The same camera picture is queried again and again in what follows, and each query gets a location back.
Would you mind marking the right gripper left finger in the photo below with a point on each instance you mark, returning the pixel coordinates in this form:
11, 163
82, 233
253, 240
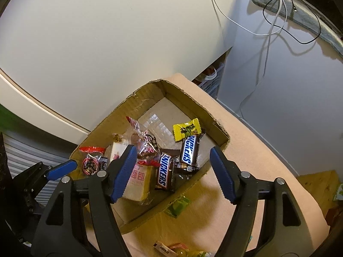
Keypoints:
78, 219

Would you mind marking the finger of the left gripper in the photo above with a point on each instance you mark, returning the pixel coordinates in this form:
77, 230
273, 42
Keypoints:
33, 179

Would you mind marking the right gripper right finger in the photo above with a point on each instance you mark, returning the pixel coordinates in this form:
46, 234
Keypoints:
267, 219

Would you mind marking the red dark snack packet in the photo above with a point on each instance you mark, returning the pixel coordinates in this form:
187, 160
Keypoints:
94, 160

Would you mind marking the packaged bread slice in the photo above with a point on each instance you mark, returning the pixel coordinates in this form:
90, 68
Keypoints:
138, 186

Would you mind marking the pink jelly cup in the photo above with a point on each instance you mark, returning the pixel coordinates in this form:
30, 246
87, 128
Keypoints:
178, 247

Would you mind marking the yellow round jelly cup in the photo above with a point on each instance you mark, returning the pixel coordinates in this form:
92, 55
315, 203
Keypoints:
197, 254

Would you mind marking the green candy packet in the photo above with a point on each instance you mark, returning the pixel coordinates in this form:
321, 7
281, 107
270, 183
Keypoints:
179, 206

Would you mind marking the pink white candy packet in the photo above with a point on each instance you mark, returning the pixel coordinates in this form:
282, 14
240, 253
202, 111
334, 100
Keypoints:
164, 250

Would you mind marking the Snickers bar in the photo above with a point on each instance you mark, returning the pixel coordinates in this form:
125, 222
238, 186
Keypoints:
187, 163
165, 172

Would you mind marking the red top date snack bag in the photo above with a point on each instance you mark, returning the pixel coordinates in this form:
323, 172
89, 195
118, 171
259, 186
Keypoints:
144, 141

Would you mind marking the yellow candy packet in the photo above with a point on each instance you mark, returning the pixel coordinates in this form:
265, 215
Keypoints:
185, 130

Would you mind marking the green snack bag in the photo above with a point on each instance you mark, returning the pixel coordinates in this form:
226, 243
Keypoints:
338, 196

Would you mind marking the brown cardboard box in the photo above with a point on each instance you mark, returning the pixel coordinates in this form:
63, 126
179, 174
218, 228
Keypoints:
160, 139

